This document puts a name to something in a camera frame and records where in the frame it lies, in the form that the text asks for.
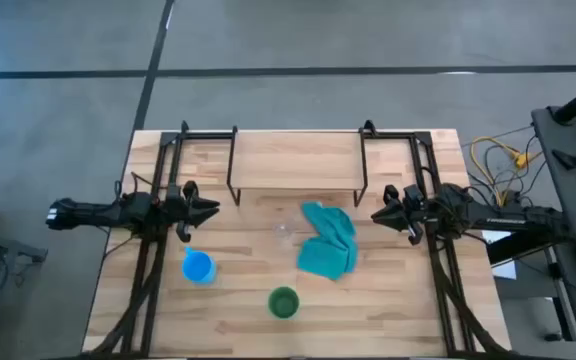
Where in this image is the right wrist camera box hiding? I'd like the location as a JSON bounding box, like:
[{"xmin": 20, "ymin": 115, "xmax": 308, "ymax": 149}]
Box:
[{"xmin": 406, "ymin": 222, "xmax": 425, "ymax": 247}]

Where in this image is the small clear plastic cup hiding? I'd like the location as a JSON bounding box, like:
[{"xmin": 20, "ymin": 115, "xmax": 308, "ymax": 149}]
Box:
[{"xmin": 272, "ymin": 222, "xmax": 297, "ymax": 249}]

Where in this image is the teal cloth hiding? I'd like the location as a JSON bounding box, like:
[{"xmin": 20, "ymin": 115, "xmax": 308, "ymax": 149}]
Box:
[{"xmin": 296, "ymin": 201, "xmax": 360, "ymax": 282}]

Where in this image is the green plastic cup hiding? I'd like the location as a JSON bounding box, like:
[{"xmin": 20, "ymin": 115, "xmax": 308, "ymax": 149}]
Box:
[{"xmin": 267, "ymin": 285, "xmax": 301, "ymax": 320}]

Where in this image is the blue plastic cup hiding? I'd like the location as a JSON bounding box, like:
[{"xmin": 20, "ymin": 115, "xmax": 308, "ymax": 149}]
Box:
[{"xmin": 181, "ymin": 246, "xmax": 218, "ymax": 287}]

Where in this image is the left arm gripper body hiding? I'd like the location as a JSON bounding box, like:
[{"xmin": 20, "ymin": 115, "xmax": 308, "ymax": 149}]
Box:
[{"xmin": 166, "ymin": 180, "xmax": 201, "ymax": 229}]

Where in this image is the black aluminium frame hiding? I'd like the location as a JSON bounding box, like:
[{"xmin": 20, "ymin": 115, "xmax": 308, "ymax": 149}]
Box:
[
  {"xmin": 360, "ymin": 130, "xmax": 515, "ymax": 358},
  {"xmin": 87, "ymin": 130, "xmax": 235, "ymax": 358}
]

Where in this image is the yellow cable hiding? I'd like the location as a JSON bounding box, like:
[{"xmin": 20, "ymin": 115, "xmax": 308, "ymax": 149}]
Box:
[{"xmin": 469, "ymin": 135, "xmax": 544, "ymax": 207}]

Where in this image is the black stand beam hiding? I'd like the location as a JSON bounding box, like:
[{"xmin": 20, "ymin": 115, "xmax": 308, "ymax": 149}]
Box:
[{"xmin": 486, "ymin": 227, "xmax": 570, "ymax": 266}]

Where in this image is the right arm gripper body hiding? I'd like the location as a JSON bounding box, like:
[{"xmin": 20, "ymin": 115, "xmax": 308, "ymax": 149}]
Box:
[{"xmin": 383, "ymin": 184, "xmax": 427, "ymax": 232}]

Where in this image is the black cable bundle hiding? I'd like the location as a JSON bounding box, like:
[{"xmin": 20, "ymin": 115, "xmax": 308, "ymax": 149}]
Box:
[{"xmin": 466, "ymin": 133, "xmax": 550, "ymax": 211}]

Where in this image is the white paper sheet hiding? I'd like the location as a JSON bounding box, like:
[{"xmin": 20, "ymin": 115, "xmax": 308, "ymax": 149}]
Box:
[{"xmin": 480, "ymin": 229, "xmax": 518, "ymax": 281}]

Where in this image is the grey side table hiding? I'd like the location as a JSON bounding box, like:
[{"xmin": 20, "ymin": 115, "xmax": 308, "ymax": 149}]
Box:
[{"xmin": 531, "ymin": 105, "xmax": 576, "ymax": 360}]

